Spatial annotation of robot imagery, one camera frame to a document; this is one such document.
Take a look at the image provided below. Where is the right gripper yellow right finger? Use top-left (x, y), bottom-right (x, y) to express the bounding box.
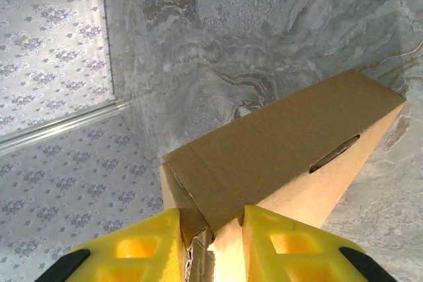
top-left (243, 204), bottom-right (396, 282)

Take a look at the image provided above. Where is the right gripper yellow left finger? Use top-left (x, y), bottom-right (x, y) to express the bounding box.
top-left (32, 207), bottom-right (186, 282)

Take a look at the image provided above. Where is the brown cardboard paper box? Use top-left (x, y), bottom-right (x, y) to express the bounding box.
top-left (159, 68), bottom-right (407, 282)

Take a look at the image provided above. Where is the aluminium left frame post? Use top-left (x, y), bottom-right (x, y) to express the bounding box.
top-left (0, 96), bottom-right (133, 155)

